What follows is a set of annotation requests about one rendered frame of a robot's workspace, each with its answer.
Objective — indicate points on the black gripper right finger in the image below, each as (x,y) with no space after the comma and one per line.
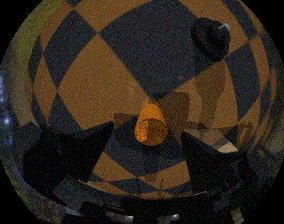
(205,163)

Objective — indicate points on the orange knob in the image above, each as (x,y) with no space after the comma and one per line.
(151,128)

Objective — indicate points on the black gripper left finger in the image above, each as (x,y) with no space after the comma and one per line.
(83,148)

